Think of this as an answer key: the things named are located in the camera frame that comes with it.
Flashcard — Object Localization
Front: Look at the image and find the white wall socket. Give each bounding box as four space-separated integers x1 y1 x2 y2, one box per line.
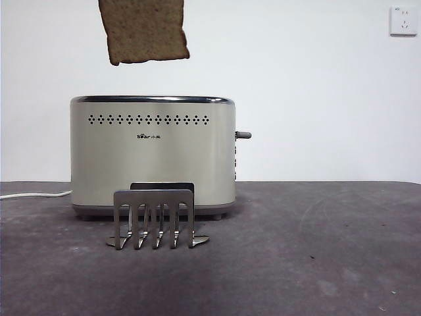
389 5 418 38

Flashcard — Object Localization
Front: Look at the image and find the steel bread rack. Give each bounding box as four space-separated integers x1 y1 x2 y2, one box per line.
105 181 211 251

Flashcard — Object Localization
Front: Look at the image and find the brown wholemeal bread slice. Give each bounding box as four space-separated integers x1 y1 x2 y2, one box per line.
97 0 191 66

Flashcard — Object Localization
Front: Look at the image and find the white power cable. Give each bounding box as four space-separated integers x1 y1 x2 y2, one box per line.
0 190 72 201

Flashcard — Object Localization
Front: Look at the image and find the cream white two-slot toaster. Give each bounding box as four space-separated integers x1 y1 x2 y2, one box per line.
69 95 237 222

